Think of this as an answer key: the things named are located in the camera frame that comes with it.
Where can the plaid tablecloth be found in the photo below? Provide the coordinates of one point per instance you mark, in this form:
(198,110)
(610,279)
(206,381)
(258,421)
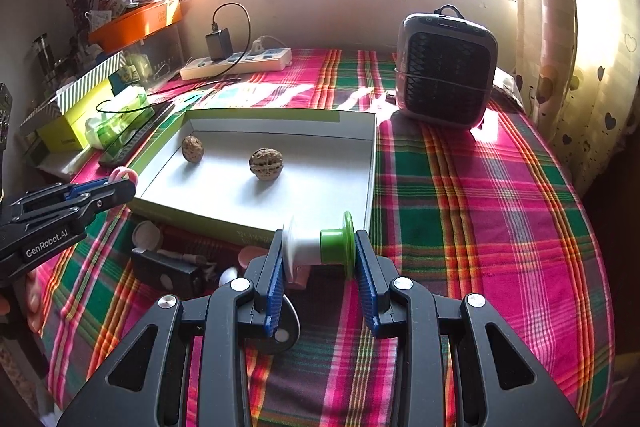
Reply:
(475,217)

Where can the white mug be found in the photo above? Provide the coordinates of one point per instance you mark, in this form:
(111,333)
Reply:
(95,21)

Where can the green tissue pack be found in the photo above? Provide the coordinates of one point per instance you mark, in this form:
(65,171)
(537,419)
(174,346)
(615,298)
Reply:
(120,117)

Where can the small white round object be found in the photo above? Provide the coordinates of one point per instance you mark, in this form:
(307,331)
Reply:
(227,278)

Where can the grey portable heater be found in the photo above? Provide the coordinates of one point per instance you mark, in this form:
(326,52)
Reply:
(440,72)

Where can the pink plastic piece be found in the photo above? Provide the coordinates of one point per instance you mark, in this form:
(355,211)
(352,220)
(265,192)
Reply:
(250,257)

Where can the yellow-green box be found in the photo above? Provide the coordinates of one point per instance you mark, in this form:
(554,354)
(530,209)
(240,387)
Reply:
(70,127)

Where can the clear plastic container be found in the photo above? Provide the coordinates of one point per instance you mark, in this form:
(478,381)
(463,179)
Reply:
(160,52)

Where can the black charger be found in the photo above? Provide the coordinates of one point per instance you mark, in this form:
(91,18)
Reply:
(219,44)

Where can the green and white spool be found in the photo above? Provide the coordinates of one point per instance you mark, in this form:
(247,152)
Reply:
(330,248)

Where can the small black rectangular device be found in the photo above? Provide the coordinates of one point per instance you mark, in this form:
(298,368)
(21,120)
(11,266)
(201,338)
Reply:
(157,271)

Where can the pink clip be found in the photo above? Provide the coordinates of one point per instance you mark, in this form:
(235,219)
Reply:
(121,172)

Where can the white box with green edge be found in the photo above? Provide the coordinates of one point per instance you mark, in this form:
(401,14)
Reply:
(225,192)

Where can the striped box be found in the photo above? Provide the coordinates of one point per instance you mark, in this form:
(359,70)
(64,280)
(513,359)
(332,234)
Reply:
(85,84)

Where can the white power strip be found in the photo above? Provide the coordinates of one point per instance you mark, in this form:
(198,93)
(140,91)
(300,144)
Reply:
(235,64)

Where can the white round cap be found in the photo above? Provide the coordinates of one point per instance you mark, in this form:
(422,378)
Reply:
(147,235)

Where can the person's left hand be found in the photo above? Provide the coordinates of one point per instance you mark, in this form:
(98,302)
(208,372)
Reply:
(34,304)

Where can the black round disc with magnets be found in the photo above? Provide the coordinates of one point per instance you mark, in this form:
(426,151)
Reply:
(288,324)

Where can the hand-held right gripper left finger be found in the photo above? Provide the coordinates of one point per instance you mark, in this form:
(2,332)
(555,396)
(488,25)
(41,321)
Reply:
(274,287)

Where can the small metallic rectangular object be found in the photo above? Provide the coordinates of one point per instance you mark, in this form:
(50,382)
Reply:
(390,96)

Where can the orange tray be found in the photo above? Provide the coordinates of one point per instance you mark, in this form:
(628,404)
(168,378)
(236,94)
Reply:
(140,24)

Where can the glass jar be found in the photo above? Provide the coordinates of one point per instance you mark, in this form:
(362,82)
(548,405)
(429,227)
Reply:
(45,54)

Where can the white plug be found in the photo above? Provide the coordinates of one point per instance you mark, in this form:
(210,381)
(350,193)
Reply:
(260,44)

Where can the heart print curtain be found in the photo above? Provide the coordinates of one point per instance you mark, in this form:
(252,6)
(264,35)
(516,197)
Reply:
(575,57)

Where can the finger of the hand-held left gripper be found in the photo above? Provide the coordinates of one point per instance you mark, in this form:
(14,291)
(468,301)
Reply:
(117,194)
(85,188)

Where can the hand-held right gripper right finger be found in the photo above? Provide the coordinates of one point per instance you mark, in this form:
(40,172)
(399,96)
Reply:
(365,287)

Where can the small teal box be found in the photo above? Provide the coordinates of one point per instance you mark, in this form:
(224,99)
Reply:
(122,76)

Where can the black remote control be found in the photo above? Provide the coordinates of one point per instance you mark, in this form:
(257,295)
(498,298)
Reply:
(130,142)

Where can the brown walnut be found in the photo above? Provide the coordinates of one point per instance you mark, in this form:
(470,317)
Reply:
(265,163)
(192,149)

